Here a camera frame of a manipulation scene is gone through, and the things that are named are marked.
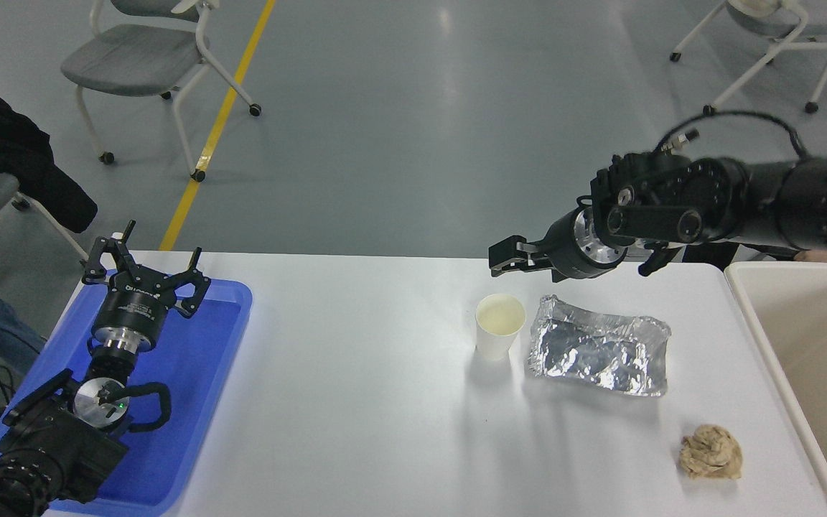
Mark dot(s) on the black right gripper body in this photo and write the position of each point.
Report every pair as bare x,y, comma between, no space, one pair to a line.
564,248

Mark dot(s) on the crumpled silver foil tray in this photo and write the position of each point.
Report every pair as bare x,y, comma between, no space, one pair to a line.
600,348

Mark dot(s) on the blue plastic tray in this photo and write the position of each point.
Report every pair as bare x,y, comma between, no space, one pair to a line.
191,359

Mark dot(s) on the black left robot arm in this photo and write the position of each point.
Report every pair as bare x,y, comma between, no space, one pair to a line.
47,438

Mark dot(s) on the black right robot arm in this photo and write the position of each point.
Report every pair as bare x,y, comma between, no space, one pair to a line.
744,194

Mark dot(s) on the crumpled tan paper ball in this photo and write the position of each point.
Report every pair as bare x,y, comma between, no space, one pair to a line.
709,452

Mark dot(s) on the large pale bin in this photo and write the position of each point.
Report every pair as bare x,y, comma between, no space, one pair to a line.
815,345

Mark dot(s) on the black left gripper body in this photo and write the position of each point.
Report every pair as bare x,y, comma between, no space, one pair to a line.
132,307

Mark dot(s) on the person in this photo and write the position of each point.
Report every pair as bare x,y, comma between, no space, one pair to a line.
4,143
729,255

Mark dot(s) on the white paper cup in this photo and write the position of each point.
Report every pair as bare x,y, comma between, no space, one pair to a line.
500,327

